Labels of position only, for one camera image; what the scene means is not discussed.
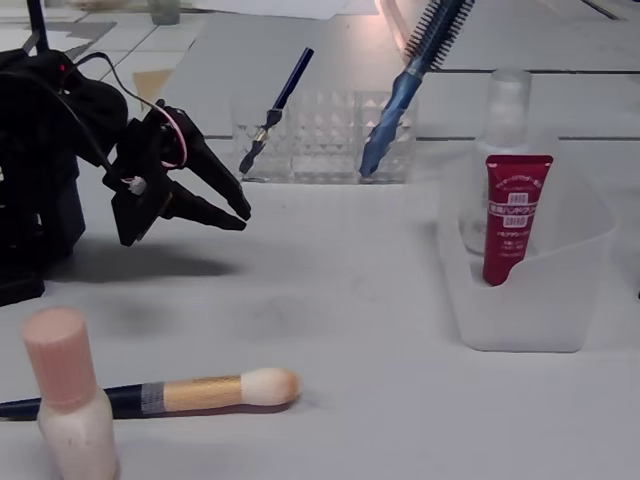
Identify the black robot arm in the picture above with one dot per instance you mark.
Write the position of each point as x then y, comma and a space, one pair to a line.
40, 150

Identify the pink cosmetic bottle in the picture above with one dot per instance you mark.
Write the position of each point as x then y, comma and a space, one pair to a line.
75, 430

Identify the translucent white plastic bin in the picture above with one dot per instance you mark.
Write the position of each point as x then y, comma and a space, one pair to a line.
540, 310

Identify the clear spray bottle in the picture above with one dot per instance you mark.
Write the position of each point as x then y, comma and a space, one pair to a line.
507, 110

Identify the red hand cream tube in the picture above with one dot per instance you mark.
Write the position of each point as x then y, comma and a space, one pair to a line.
512, 215

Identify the makeup brush with tan bristles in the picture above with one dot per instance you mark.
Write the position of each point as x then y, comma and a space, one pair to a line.
200, 395

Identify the clear acrylic organizer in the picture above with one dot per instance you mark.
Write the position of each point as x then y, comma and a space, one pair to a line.
320, 150

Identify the brown cardboard piece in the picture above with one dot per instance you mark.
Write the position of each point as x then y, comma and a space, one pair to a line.
152, 85

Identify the blue round hairbrush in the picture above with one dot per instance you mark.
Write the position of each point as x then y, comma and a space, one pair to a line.
407, 85

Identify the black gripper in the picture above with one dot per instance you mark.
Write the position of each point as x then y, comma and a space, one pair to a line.
192, 150

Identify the thin dark blue brush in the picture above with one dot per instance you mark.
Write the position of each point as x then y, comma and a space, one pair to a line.
292, 80

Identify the black wheeled stand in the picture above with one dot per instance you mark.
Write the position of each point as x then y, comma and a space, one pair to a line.
37, 25

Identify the grey green cup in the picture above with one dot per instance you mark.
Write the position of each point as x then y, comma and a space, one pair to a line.
165, 11

